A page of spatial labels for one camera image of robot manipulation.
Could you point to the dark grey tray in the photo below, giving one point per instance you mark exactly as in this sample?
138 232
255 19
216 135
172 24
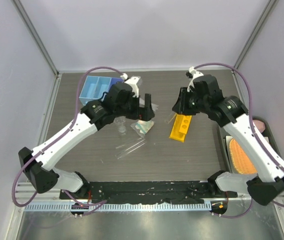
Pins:
222 133

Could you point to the yellow test tube rack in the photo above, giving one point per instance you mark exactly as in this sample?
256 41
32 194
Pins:
180 127

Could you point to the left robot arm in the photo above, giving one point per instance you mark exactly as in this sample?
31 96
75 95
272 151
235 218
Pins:
38 164

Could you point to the pink paper cup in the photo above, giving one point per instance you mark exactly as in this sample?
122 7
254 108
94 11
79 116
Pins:
259 125

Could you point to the clear plastic pipettes bundle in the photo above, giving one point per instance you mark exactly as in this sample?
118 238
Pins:
142 104

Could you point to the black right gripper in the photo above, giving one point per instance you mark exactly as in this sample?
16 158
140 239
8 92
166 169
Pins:
181 107

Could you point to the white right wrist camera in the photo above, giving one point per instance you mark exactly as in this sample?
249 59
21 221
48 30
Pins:
192 74

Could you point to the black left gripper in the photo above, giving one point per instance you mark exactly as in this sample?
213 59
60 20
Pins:
146 113

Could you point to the blue three-compartment organizer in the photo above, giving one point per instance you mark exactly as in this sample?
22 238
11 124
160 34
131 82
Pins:
95 86

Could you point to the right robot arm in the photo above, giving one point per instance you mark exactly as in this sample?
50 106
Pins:
203 95

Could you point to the small clear glass beaker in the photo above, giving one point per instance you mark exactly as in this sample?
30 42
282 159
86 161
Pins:
122 129

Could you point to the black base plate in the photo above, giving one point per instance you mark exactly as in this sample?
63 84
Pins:
153 192

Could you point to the plastic bag with gloves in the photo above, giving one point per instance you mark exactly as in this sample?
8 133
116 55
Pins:
142 127

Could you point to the white slotted cable duct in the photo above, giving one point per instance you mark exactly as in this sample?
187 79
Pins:
70 206

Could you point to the larger clear glass beaker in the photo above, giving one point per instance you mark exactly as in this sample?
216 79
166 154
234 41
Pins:
120 121

